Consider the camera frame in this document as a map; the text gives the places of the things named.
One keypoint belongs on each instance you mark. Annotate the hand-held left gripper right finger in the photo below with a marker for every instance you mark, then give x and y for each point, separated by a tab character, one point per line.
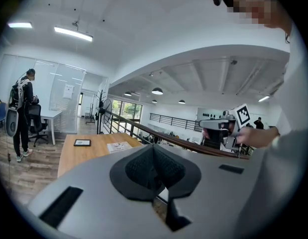
213	195

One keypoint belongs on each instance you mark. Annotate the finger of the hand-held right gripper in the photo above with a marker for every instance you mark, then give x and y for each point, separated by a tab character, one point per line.
209	124

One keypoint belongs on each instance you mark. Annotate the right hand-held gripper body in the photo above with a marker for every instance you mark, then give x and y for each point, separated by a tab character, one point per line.
239	116

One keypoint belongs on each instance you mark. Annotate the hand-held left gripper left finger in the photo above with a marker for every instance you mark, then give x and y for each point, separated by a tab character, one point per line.
106	208

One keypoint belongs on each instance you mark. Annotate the person's right forearm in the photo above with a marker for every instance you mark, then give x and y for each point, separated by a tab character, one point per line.
255	137

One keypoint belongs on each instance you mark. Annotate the black swivel chair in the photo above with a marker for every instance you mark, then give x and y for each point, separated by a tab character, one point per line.
35	118

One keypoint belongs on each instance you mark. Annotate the blue chair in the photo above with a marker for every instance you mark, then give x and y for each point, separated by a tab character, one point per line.
0	116

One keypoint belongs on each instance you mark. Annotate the wooden handrail black railing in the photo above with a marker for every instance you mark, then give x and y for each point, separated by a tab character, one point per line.
168	139

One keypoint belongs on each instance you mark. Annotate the wooden table with white legs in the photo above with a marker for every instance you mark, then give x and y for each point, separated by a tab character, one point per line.
94	153

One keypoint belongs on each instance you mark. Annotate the person's white shirt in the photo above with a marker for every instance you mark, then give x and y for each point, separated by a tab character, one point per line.
293	133

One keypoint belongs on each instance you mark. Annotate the white printed booklet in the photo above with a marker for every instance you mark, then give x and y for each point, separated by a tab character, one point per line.
119	147

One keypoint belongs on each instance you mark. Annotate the black framed tablet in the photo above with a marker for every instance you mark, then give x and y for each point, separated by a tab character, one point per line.
82	143

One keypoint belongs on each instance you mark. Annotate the glass entrance windows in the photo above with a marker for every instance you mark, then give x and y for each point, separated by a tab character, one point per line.
126	109

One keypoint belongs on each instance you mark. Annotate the black standing fan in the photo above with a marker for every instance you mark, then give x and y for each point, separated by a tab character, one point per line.
107	109

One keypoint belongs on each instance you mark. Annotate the black coat rack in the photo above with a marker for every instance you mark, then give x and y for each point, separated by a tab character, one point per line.
100	101

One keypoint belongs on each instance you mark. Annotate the white desk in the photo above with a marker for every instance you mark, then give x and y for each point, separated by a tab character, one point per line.
51	113

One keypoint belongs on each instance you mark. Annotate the person's head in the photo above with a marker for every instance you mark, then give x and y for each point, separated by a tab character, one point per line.
268	9

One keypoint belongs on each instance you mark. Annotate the white paper sheet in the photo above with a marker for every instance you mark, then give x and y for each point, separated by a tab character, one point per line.
68	91

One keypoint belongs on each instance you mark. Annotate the grey oval device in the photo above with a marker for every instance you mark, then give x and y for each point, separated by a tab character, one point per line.
12	122

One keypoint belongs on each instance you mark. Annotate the long ceiling light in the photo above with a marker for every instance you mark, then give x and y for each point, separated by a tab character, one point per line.
74	33
19	25

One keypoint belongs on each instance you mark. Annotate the black wall railing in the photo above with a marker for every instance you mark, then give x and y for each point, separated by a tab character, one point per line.
173	121

